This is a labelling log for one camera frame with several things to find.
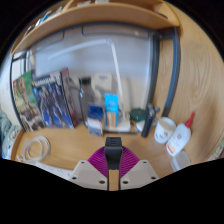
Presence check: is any clear plastic small container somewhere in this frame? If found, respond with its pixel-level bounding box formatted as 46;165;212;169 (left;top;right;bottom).
170;150;192;173

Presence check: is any dark grey metal frame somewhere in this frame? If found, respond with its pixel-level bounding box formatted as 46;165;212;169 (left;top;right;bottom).
8;22;183;133

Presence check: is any black cylindrical device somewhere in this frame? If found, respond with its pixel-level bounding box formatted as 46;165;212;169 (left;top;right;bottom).
140;102;161;139

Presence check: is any bed with teal bedding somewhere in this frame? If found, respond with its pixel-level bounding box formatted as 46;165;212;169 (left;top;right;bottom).
0;106;21;158

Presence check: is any white coiled cable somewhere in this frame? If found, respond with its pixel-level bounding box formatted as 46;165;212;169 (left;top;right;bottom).
20;135;52;165

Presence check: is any white desk lamp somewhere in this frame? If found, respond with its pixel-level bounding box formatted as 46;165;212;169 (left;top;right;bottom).
47;37;132;133

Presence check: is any black charger block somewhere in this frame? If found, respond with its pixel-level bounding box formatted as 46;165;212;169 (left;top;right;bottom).
103;136;124;172

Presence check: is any green tree figure toy box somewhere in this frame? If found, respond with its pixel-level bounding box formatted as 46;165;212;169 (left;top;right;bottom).
12;70;46;132

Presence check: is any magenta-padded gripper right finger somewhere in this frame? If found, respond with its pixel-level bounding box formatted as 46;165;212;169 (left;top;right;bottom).
117;146;161;192

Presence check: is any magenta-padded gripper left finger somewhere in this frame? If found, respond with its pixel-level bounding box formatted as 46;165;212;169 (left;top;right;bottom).
68;146;110;192

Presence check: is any white glue bottle red cap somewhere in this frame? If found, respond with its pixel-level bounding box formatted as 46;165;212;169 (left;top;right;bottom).
165;111;196;158

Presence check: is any dark green round container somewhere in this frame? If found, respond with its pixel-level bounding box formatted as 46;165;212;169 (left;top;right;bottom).
128;107;148;123

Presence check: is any white mug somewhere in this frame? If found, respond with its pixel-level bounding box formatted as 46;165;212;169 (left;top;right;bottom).
153;116;177;145

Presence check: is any light blue and orange carton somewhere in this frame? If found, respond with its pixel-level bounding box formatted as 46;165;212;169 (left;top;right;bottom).
103;92;120;130

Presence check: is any green patterned cloth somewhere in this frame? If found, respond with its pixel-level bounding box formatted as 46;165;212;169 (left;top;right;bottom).
213;135;224;158

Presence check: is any blue robot model box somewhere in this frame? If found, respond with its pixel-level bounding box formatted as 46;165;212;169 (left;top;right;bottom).
31;67;80;130

